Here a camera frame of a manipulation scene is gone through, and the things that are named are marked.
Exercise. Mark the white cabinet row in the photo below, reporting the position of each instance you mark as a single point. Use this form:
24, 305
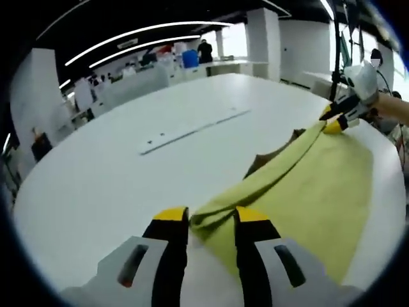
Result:
137, 84

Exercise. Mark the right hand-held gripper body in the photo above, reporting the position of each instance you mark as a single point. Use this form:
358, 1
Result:
365, 83

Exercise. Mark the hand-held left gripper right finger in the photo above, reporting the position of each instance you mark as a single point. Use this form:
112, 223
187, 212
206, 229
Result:
281, 265

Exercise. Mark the long curved ceiling light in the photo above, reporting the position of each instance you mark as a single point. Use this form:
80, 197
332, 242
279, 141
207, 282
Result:
143, 32

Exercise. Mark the black cabinet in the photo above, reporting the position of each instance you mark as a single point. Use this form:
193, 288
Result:
42, 148

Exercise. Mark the black tripod stand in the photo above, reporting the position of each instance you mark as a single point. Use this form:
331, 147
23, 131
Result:
335, 48

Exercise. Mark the yellow blue grey t-shirt garment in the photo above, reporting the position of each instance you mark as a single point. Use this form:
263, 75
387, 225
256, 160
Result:
319, 192

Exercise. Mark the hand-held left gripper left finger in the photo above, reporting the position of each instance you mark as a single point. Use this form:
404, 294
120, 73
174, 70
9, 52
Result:
134, 265

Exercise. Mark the white square pillar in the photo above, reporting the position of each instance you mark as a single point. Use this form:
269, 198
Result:
262, 44
35, 96

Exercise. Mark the blue bin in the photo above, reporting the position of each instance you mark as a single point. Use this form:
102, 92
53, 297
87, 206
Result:
190, 59

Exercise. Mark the short curved ceiling light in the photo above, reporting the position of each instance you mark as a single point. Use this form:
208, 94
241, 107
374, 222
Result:
143, 48

